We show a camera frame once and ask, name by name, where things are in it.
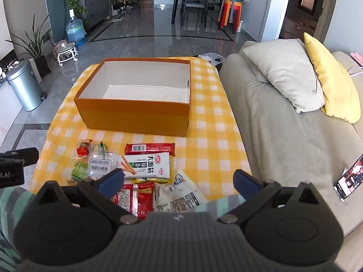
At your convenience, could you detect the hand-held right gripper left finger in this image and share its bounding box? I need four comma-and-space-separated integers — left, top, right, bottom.
35, 168, 142, 225

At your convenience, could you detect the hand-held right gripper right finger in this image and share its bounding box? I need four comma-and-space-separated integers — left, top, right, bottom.
217, 169, 322, 224

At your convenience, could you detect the clear packet with white label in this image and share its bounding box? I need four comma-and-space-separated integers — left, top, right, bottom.
86, 151, 121, 177

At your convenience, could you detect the red foil snack packet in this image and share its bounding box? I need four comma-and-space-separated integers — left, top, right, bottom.
112, 181, 156, 219

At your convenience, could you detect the large white snack packet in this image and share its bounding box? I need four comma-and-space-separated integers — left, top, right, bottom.
118, 151, 171, 180

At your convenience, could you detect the orange cardboard box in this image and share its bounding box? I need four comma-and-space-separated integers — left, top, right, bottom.
74, 58, 192, 138

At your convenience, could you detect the green snack packet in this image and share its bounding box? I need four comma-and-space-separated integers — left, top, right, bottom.
68, 160, 91, 183

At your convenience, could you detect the teal striped blanket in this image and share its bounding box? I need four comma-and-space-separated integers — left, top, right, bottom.
0, 188, 39, 272

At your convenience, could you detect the small red candy packet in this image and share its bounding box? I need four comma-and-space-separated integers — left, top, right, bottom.
76, 139, 94, 159

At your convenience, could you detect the beige sofa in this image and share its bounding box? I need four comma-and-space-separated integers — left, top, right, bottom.
220, 41, 363, 240

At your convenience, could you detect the long red snack bar packet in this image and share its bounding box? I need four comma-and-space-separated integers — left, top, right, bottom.
125, 143, 176, 157

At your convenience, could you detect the yellow checkered tablecloth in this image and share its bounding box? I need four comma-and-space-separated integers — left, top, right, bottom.
28, 57, 253, 204

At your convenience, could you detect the silver pedal trash can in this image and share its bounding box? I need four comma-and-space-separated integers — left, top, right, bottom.
6, 59, 47, 112

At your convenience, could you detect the smartphone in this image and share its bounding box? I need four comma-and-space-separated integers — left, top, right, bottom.
333, 153, 363, 203

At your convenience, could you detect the potted plant in black pot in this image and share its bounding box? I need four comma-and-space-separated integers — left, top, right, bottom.
6, 14, 53, 78

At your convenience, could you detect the beige pillow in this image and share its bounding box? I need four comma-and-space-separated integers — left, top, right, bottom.
241, 38, 325, 114

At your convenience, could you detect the white plastic bag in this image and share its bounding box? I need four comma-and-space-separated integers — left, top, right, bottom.
199, 52, 226, 66

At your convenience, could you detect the white wheeled stool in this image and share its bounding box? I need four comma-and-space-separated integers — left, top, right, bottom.
54, 40, 78, 67

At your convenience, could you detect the yellow pillow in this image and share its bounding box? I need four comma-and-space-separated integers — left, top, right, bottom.
303, 32, 362, 124

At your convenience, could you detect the blue water jug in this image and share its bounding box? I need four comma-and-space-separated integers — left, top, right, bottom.
66, 9, 87, 46

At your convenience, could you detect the red plastic stool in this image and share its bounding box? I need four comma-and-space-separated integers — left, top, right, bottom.
221, 1, 243, 34

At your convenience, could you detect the orange plastic stool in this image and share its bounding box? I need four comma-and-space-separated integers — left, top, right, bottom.
218, 0, 231, 27

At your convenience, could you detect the grey cabinet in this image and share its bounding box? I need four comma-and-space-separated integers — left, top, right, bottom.
79, 0, 115, 30

